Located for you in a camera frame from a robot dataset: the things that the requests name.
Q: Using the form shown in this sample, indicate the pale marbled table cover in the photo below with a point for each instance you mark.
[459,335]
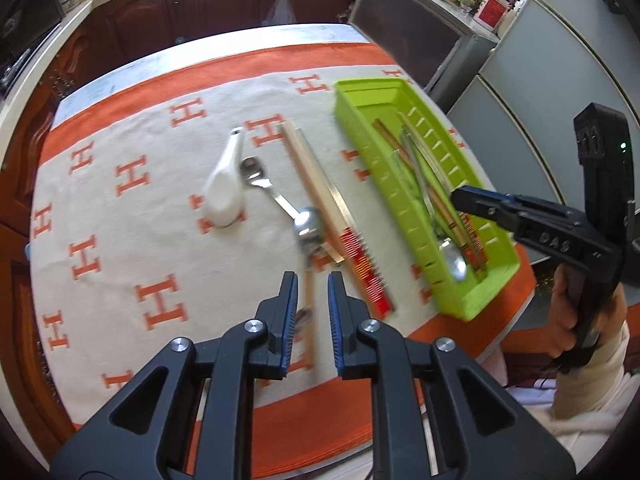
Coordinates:
[225,37]

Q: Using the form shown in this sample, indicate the orange beige printed blanket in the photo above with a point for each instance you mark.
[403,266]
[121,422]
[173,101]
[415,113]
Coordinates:
[150,210]

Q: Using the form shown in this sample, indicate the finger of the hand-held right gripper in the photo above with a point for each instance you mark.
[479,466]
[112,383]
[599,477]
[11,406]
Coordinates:
[475,200]
[507,204]

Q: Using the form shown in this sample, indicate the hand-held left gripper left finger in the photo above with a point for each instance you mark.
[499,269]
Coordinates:
[289,320]

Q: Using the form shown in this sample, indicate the gas stove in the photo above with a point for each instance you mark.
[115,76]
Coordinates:
[17,67]

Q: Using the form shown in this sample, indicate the person's white garment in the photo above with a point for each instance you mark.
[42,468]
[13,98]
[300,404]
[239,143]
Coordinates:
[560,450]

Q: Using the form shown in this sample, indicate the slim steel spoon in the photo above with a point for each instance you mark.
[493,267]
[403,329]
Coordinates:
[307,225]

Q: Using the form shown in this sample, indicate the red canister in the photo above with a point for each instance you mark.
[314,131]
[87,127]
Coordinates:
[490,10]

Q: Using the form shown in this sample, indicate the green plastic utensil tray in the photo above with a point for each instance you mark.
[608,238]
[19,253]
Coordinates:
[370,110]

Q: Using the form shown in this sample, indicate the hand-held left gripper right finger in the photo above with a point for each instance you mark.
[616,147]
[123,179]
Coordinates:
[336,320]

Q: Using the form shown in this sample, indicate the person's right hand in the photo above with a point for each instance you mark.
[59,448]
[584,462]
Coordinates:
[557,320]

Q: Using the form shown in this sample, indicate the grey refrigerator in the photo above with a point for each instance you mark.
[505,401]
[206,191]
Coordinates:
[550,60]

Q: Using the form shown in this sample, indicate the black glass stove panel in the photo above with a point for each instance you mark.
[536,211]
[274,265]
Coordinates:
[25,5]

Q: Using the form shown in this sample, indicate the grey disinfection cabinet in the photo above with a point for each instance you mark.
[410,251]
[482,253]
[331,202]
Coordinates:
[410,30]

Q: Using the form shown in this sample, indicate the small steel spoon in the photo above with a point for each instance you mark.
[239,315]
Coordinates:
[255,172]

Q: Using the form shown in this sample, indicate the plain wooden chopstick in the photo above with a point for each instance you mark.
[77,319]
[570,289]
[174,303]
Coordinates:
[305,170]
[387,135]
[452,217]

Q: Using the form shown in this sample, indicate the person's right forearm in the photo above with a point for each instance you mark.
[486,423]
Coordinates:
[590,390]

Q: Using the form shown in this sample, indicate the white ceramic spoon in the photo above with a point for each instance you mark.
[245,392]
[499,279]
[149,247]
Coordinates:
[222,195]

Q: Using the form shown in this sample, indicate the hanging plastic bag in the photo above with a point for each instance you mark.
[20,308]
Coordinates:
[281,7]

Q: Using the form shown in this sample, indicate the steel chopstick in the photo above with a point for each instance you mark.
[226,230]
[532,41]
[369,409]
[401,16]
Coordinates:
[422,162]
[415,135]

